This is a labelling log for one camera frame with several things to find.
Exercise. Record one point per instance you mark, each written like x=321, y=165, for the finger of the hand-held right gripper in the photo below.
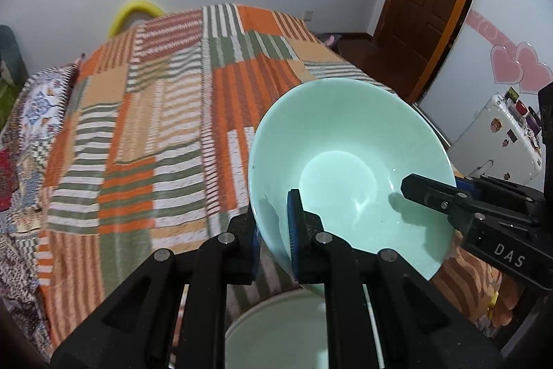
x=497, y=189
x=427, y=191

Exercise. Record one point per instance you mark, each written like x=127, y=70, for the white bowl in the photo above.
x=276, y=334

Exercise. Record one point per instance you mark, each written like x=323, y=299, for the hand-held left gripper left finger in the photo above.
x=242, y=256

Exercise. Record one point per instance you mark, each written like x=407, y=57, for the white suitcase with stickers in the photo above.
x=484, y=144

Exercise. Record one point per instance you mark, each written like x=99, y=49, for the person's right hand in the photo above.
x=503, y=302

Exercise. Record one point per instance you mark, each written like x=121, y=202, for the striped patchwork blanket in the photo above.
x=151, y=114

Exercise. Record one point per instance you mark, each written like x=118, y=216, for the patterned quilt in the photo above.
x=26, y=127

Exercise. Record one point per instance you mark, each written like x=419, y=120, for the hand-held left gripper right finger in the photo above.
x=294, y=230

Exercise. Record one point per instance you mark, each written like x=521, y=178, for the mint green bowl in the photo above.
x=345, y=144

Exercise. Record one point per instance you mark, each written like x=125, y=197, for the grey plush toy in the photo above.
x=11, y=53

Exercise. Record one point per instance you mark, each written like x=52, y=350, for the yellow hoop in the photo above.
x=129, y=8

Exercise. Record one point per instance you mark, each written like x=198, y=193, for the purple slipper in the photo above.
x=333, y=40

